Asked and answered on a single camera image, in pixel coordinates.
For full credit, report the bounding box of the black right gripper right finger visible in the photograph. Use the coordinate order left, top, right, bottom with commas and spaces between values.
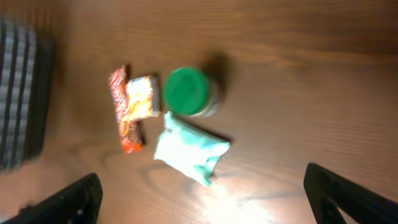
303, 163, 397, 224

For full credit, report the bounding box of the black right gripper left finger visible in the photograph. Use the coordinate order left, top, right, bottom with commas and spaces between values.
4, 173, 103, 224

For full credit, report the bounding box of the red Top chocolate bar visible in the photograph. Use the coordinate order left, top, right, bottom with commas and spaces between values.
108, 65, 144, 154

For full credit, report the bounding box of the teal wet wipes pack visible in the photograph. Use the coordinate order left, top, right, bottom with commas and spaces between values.
154, 111, 231, 187

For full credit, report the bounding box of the orange tissue packet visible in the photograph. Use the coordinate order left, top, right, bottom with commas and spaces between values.
126, 75, 160, 121

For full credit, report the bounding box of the green lid jar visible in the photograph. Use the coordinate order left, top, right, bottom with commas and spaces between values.
163, 67, 221, 117

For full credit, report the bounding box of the grey plastic basket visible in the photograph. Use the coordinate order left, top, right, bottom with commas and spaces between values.
1, 19, 54, 173

